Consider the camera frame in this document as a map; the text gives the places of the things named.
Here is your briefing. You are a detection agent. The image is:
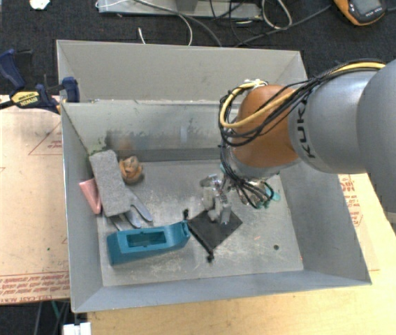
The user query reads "grey two-pronged tool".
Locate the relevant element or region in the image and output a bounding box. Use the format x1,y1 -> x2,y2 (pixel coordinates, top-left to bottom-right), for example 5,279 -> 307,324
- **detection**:
108,195 -> 154,232

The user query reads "grey rectangular sponge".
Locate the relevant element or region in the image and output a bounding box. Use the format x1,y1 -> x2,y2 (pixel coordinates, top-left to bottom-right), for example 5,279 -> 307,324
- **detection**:
89,149 -> 131,218

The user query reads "brown toy figure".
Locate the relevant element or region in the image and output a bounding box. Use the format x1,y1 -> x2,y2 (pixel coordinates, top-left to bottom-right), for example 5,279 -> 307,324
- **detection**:
118,155 -> 145,185

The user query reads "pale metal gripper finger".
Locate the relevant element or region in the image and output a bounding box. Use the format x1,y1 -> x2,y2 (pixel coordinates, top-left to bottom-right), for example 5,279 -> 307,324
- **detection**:
202,186 -> 217,222
219,198 -> 233,225

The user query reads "grey metal bin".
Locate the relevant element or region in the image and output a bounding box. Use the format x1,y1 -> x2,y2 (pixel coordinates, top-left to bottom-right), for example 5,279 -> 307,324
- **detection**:
56,39 -> 372,314

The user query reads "brown cardboard board red print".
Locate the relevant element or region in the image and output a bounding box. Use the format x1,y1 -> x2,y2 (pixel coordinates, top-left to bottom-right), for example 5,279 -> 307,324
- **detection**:
0,94 -> 382,307

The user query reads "black flat pouch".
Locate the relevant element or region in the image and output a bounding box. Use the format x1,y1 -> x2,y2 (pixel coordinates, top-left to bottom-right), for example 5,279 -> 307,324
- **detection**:
182,208 -> 244,263

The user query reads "teal plastic tape dispenser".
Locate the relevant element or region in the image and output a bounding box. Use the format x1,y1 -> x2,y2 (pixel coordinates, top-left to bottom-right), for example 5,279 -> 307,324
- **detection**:
106,220 -> 192,267

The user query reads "pink wedge block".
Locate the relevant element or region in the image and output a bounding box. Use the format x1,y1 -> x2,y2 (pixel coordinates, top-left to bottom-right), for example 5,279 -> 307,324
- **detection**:
78,177 -> 103,216

